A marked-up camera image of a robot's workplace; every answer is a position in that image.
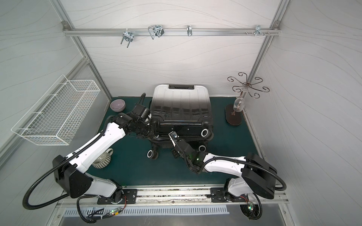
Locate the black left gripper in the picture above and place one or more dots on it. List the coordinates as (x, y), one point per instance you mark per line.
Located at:
(152, 129)

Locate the purple ceramic bowl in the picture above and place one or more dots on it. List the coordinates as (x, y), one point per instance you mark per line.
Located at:
(118, 105)

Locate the aluminium top crossbar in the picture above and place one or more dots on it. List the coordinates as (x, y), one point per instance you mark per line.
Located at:
(176, 32)

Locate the metal bracket hook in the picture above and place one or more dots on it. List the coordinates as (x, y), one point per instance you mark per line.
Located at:
(258, 32)
(156, 31)
(127, 38)
(189, 30)

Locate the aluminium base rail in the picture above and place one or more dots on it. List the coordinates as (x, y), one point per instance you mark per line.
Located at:
(174, 195)

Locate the grey ribbed ceramic mug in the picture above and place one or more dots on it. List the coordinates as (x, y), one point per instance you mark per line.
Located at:
(103, 160)

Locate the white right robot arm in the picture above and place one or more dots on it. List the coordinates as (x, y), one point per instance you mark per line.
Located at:
(252, 174)

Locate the white vented strip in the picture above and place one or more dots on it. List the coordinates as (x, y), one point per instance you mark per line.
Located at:
(188, 210)

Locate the dark oval stand base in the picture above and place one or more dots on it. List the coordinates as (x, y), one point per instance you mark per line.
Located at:
(232, 117)

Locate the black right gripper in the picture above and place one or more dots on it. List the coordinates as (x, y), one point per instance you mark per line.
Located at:
(175, 140)

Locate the clear wine glass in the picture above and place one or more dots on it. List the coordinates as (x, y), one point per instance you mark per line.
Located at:
(239, 104)

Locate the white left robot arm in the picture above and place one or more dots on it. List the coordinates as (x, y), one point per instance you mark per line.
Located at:
(71, 172)

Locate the white wire basket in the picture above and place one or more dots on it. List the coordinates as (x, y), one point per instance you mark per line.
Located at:
(55, 118)

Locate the black cooling fan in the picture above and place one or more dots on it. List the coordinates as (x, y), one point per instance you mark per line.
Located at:
(252, 212)

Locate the black and white hardshell suitcase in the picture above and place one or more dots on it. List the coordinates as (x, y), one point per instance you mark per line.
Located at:
(184, 109)

